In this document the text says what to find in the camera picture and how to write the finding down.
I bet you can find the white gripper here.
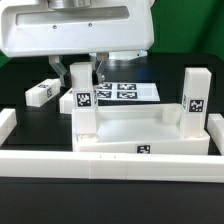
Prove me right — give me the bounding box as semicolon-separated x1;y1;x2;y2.
0;0;155;86

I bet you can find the white desk top tray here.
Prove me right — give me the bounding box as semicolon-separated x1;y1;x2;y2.
72;104;210;155

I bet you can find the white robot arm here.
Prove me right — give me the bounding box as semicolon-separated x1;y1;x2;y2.
0;0;155;77

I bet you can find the marker tag sheet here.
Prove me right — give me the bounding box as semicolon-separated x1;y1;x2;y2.
97;82;160;102

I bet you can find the white left fence block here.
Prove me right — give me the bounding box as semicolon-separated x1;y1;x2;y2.
0;108;17;147

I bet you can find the white fence block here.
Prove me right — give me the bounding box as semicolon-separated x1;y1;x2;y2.
0;108;17;147
207;114;224;156

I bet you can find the white front fence bar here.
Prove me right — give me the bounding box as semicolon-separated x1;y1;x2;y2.
0;150;224;183

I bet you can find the white right fence block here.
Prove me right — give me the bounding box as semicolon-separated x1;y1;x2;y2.
207;114;224;156

